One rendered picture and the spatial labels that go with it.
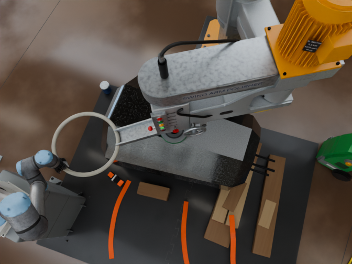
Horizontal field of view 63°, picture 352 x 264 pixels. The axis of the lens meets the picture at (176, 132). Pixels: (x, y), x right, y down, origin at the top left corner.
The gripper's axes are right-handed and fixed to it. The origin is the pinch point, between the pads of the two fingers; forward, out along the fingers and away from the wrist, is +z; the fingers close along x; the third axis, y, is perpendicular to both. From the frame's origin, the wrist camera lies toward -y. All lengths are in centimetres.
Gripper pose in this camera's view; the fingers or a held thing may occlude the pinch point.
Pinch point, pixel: (62, 165)
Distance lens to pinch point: 227.5
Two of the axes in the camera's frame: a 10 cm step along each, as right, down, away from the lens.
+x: 7.7, -6.1, 2.0
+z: -0.1, 3.0, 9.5
